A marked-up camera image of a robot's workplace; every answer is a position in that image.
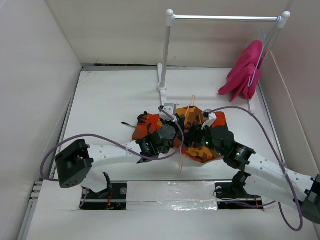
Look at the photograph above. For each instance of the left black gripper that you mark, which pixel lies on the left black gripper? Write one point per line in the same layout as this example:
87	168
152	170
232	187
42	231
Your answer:
179	133

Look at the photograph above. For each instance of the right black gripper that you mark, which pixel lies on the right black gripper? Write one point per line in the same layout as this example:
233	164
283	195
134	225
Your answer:
194	134

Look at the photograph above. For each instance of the orange camouflage trousers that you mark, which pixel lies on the orange camouflage trousers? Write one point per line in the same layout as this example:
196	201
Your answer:
191	117

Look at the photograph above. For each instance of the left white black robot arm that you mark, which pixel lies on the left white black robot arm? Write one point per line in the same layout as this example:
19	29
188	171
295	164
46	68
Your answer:
79	163

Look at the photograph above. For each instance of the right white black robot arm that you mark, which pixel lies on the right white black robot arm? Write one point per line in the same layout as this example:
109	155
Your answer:
256	174

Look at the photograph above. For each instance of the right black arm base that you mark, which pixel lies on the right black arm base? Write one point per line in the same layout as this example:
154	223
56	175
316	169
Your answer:
230	194

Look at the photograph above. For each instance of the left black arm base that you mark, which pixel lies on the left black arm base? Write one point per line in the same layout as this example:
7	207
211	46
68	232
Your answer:
115	200

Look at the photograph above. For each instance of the silver taped white panel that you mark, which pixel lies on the silver taped white panel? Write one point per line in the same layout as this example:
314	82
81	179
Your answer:
171	196

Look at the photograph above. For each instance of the magenta pink garment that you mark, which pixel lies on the magenta pink garment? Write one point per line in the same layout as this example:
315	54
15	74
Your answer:
244	77

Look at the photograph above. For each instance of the white metal clothes rack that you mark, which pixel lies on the white metal clothes rack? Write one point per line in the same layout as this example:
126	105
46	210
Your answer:
171	17

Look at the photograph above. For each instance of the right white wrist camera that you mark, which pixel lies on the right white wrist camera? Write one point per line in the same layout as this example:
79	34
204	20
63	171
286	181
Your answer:
209	118

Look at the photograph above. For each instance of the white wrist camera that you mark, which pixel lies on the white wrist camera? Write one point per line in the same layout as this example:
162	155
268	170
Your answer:
168	112
209	118

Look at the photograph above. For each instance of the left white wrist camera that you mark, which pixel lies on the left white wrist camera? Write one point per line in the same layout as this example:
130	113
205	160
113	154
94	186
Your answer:
168	112

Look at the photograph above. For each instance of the light blue wire hanger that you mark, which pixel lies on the light blue wire hanger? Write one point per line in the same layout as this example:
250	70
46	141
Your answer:
266	39

